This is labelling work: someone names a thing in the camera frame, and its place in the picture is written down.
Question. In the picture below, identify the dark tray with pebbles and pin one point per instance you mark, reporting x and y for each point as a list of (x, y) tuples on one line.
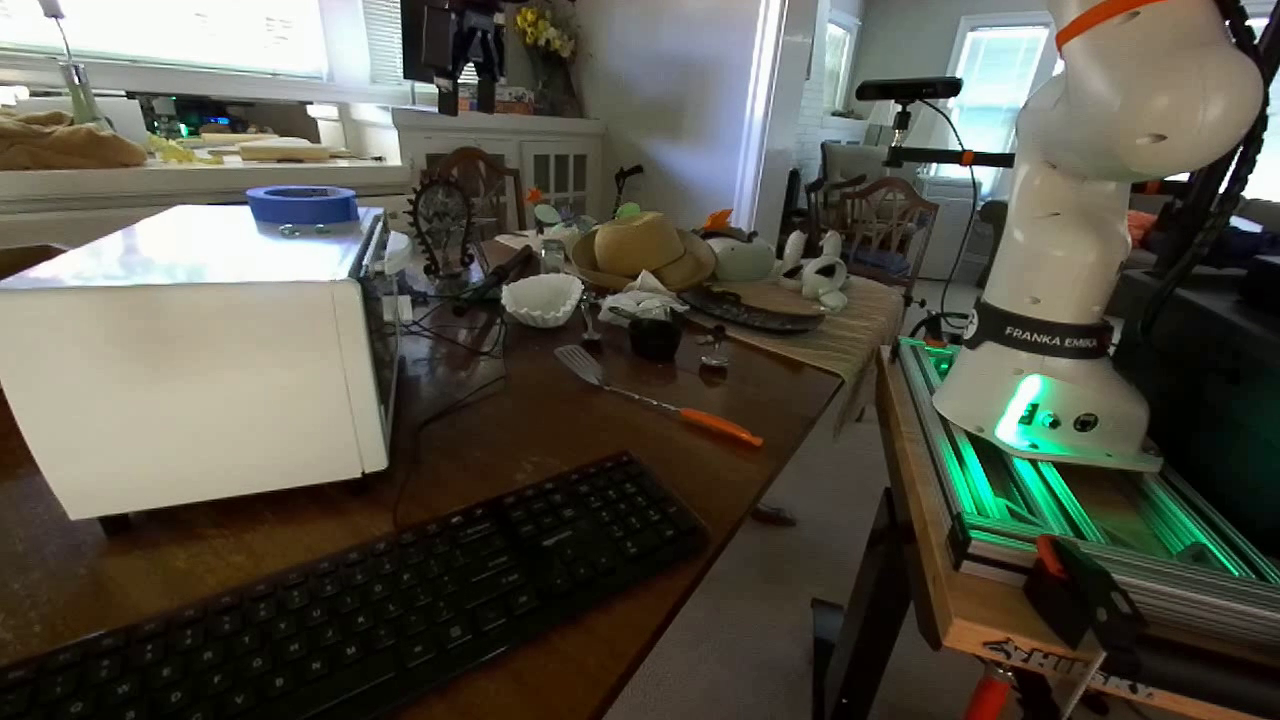
[(762, 304)]

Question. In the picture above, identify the white fluted coffee filter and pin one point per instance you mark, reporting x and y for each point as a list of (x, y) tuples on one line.
[(540, 303)]

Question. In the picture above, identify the white cabinet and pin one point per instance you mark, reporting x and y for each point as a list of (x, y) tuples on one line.
[(532, 155)]

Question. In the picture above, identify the black camera on stand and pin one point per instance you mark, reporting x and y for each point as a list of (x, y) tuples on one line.
[(904, 90)]

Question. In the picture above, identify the cream woven table runner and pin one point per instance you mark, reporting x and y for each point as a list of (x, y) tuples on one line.
[(841, 333)]

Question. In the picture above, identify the yellow flower bouquet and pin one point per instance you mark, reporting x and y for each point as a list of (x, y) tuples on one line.
[(544, 28)]

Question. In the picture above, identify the straw hat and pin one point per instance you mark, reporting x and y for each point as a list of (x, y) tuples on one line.
[(642, 244)]

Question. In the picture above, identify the black computer keyboard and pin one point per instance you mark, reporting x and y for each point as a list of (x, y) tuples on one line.
[(373, 601)]

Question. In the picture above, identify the white toaster oven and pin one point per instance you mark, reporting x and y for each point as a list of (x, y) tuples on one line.
[(184, 374)]

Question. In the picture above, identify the black round cup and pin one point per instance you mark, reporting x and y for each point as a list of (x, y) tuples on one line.
[(657, 339)]

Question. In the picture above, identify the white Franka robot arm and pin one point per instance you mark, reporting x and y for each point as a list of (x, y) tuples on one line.
[(1067, 267)]

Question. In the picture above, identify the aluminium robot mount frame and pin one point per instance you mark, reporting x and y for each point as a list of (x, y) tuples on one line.
[(1067, 533)]

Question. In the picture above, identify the carved wooden chair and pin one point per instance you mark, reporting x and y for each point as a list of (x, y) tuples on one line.
[(881, 224)]

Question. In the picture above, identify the clear glass jar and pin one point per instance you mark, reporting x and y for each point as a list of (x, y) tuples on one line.
[(712, 364)]

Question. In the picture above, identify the white ceramic figurine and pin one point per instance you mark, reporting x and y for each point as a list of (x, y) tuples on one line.
[(818, 267)]

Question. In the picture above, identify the blue masking tape roll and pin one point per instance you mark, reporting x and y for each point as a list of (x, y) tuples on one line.
[(301, 206)]

